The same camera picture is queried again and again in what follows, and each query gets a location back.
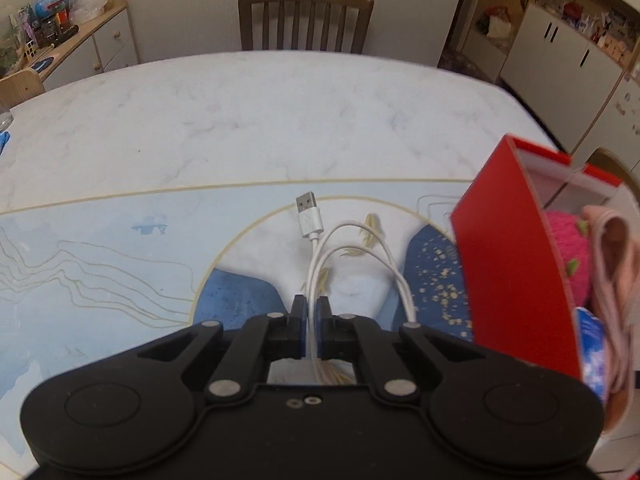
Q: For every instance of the pink towel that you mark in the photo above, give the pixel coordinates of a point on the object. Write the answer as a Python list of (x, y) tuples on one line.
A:
[(612, 260)]

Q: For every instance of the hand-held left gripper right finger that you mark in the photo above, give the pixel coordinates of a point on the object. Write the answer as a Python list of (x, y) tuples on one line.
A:
[(324, 332)]

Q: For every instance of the patterned rug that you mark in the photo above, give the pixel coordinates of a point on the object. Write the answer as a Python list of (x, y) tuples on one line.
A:
[(465, 67)]

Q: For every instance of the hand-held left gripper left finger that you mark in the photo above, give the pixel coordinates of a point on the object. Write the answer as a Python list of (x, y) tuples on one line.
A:
[(300, 332)]

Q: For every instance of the red and white cardboard box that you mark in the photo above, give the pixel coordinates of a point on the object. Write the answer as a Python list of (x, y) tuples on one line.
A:
[(505, 270)]

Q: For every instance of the pink strawberry plush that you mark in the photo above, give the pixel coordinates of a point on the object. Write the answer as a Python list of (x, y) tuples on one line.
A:
[(565, 250)]

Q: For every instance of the clear plastic bag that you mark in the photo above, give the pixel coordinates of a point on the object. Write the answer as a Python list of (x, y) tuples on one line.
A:
[(87, 2)]

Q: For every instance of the clear glass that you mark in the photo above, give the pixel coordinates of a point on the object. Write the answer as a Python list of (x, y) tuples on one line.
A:
[(5, 121)]

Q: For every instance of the small light wooden chair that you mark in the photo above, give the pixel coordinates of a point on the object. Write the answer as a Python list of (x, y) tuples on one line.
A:
[(20, 87)]

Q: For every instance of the blue printed table mat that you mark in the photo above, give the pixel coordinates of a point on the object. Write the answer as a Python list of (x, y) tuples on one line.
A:
[(100, 260)]

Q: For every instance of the blue cloth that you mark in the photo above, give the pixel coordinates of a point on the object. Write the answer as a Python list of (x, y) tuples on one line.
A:
[(3, 141)]

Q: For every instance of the curved back wooden chair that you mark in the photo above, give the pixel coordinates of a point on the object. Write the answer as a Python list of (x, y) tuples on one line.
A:
[(612, 165)]

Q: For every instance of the white bag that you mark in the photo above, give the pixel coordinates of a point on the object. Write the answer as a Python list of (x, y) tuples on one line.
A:
[(500, 26)]

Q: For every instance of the blue and white packet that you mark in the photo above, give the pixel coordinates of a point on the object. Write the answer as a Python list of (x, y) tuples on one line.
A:
[(591, 355)]

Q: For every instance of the white and wood sideboard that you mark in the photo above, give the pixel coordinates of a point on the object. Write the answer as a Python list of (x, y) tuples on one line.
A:
[(105, 45)]

